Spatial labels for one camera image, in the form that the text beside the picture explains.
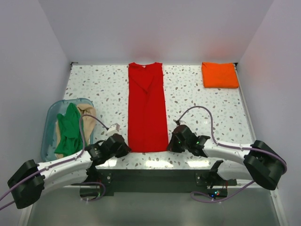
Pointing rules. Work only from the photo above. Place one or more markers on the red t shirt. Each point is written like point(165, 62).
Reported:
point(147, 124)

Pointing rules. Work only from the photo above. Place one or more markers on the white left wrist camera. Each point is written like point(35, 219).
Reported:
point(113, 129)

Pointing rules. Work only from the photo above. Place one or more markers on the clear blue plastic bin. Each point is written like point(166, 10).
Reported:
point(49, 140)

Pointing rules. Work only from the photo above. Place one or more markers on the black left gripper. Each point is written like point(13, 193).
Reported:
point(125, 150)

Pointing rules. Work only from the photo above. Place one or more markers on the folded orange t shirt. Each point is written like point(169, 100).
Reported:
point(222, 76)

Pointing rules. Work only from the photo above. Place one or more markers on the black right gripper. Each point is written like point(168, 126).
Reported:
point(171, 147)

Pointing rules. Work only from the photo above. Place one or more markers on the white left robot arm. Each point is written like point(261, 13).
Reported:
point(32, 180)

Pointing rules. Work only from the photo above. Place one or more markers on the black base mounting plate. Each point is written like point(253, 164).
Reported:
point(113, 181)

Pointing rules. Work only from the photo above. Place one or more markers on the beige t shirt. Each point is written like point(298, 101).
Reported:
point(88, 123)

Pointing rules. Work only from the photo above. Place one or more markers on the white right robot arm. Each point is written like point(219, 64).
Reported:
point(256, 162)

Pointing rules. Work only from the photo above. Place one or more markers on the green t shirt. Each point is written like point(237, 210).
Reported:
point(70, 136)

